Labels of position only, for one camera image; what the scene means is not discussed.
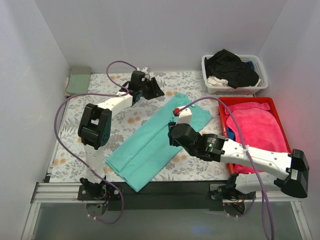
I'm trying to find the teal t shirt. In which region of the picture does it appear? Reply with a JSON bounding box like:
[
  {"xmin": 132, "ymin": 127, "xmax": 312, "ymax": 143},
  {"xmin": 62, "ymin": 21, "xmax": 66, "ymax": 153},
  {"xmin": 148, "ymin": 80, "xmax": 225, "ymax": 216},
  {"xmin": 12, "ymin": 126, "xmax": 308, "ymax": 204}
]
[{"xmin": 104, "ymin": 93, "xmax": 213, "ymax": 193}]

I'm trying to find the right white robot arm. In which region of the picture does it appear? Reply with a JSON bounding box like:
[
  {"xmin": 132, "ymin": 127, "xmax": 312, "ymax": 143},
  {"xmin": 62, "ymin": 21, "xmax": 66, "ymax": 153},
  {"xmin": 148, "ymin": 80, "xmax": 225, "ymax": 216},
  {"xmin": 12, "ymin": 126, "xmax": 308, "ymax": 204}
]
[{"xmin": 168, "ymin": 122, "xmax": 310, "ymax": 199}]

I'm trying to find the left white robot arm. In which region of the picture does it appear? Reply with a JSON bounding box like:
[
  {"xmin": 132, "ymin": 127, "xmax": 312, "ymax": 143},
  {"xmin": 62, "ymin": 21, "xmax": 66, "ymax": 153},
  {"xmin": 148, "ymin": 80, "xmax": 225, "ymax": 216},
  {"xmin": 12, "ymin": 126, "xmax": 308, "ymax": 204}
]
[{"xmin": 78, "ymin": 70, "xmax": 164, "ymax": 200}]

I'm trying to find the blue garment in tray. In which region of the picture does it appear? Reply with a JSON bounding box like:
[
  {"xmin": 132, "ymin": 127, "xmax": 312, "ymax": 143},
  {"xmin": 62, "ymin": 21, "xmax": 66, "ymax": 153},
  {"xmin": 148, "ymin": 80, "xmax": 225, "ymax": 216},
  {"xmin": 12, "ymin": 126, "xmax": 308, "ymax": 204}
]
[{"xmin": 226, "ymin": 126, "xmax": 237, "ymax": 141}]

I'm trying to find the pink towel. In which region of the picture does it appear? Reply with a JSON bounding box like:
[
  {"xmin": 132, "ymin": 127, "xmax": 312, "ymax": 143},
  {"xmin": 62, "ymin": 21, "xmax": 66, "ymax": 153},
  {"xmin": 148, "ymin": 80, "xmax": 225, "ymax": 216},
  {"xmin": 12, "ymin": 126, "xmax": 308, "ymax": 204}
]
[{"xmin": 223, "ymin": 101, "xmax": 292, "ymax": 173}]

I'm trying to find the red plastic tray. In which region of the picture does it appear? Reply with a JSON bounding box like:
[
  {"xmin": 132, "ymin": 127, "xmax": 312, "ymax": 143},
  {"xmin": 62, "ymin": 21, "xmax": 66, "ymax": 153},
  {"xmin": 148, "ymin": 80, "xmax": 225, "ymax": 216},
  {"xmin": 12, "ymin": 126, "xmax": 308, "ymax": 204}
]
[{"xmin": 217, "ymin": 97, "xmax": 300, "ymax": 179}]

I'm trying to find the white garment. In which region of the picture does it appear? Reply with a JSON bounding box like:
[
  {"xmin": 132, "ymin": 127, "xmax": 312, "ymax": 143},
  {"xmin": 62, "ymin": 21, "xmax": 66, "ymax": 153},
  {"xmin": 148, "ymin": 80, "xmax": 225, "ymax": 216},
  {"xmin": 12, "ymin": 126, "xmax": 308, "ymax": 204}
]
[{"xmin": 207, "ymin": 76, "xmax": 229, "ymax": 87}]

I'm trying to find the folded green cloth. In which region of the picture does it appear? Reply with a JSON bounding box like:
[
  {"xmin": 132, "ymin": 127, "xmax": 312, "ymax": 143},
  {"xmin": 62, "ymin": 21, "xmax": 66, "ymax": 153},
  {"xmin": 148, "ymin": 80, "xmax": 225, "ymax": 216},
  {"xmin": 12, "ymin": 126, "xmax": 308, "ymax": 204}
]
[{"xmin": 64, "ymin": 66, "xmax": 92, "ymax": 97}]

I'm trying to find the black garment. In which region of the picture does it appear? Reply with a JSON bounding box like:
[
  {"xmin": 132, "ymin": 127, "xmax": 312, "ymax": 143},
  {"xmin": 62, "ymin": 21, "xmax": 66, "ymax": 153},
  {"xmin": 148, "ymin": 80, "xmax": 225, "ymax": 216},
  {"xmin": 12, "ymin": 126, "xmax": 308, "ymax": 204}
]
[{"xmin": 204, "ymin": 49, "xmax": 259, "ymax": 89}]

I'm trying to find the blue garment in basket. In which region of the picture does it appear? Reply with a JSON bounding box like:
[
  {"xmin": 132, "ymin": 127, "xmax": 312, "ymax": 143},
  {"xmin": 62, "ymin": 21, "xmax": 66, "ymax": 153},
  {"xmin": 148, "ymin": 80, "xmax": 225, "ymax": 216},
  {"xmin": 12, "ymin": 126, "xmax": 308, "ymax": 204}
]
[{"xmin": 246, "ymin": 61, "xmax": 255, "ymax": 71}]

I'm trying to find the white plastic basket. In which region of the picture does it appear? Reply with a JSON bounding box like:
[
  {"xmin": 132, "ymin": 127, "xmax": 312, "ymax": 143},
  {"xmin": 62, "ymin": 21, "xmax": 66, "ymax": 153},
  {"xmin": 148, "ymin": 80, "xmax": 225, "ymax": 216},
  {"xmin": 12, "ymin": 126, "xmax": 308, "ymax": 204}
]
[{"xmin": 201, "ymin": 49, "xmax": 269, "ymax": 95}]

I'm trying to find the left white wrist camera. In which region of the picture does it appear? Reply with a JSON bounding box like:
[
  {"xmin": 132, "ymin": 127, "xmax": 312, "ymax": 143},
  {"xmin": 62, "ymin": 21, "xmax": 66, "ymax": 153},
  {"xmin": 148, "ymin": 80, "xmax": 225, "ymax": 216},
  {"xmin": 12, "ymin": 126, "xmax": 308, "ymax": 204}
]
[{"xmin": 136, "ymin": 66, "xmax": 150, "ymax": 76}]

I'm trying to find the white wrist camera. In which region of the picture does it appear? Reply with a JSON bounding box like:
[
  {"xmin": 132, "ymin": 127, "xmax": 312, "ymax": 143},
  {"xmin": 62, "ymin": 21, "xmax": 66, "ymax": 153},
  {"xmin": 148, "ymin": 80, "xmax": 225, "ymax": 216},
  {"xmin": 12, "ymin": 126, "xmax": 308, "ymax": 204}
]
[
  {"xmin": 173, "ymin": 107, "xmax": 192, "ymax": 125},
  {"xmin": 136, "ymin": 66, "xmax": 150, "ymax": 76}
]

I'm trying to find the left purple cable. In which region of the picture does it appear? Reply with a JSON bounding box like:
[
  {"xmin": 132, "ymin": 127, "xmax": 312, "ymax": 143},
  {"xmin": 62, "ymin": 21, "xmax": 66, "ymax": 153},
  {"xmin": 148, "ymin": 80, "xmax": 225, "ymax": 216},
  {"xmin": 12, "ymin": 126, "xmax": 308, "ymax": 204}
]
[{"xmin": 53, "ymin": 60, "xmax": 142, "ymax": 225}]

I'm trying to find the purple cable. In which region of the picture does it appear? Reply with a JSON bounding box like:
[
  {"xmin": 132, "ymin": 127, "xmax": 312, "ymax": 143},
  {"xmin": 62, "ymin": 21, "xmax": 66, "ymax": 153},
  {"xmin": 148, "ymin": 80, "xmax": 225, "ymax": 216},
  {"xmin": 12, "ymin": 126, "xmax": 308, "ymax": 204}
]
[
  {"xmin": 53, "ymin": 60, "xmax": 142, "ymax": 225},
  {"xmin": 174, "ymin": 96, "xmax": 276, "ymax": 240}
]

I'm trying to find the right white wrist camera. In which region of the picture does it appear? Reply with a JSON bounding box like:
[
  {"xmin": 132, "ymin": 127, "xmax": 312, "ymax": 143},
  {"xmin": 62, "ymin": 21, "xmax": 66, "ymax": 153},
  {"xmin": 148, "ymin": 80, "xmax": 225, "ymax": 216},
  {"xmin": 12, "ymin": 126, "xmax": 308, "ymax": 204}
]
[{"xmin": 173, "ymin": 107, "xmax": 192, "ymax": 125}]

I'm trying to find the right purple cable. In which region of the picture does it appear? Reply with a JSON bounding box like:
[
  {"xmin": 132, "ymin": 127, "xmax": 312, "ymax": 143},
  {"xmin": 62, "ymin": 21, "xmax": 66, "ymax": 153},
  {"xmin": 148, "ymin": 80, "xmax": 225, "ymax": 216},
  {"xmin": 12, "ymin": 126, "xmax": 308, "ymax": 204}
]
[{"xmin": 174, "ymin": 96, "xmax": 276, "ymax": 240}]

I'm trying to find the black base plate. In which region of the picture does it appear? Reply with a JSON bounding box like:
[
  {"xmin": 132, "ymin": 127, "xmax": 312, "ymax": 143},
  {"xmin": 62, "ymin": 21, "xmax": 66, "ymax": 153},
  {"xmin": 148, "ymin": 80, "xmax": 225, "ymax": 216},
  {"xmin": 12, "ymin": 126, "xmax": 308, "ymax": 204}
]
[{"xmin": 77, "ymin": 180, "xmax": 256, "ymax": 212}]

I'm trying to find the aluminium rail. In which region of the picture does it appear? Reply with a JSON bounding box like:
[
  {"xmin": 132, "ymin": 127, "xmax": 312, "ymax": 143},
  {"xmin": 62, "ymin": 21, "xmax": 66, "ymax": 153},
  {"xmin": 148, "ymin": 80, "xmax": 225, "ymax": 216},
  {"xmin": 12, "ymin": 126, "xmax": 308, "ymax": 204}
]
[{"xmin": 31, "ymin": 183, "xmax": 301, "ymax": 204}]

